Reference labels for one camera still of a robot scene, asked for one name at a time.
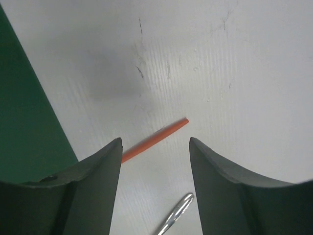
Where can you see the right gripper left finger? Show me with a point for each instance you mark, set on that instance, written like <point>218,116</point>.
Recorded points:
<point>76,201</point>

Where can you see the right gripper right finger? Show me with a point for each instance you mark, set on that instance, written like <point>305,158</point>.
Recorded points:
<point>233,200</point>

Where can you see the silver fork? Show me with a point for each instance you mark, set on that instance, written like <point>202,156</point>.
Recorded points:
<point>177,211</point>

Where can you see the green placemat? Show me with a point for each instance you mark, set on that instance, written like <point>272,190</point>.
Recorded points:
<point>33,144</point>

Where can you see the orange knife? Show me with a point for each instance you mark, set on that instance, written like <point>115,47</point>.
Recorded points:
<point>153,139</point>

